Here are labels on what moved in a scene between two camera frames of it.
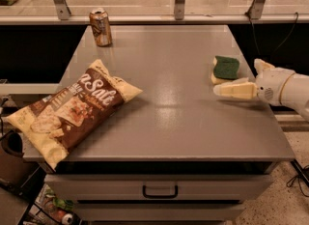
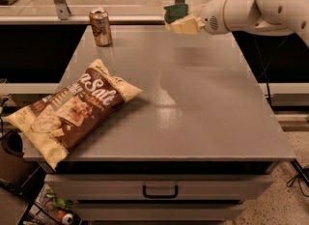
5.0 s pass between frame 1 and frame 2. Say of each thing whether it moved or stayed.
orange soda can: stayed
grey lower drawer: stayed
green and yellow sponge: moved
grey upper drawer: stayed
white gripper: moved
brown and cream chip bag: stayed
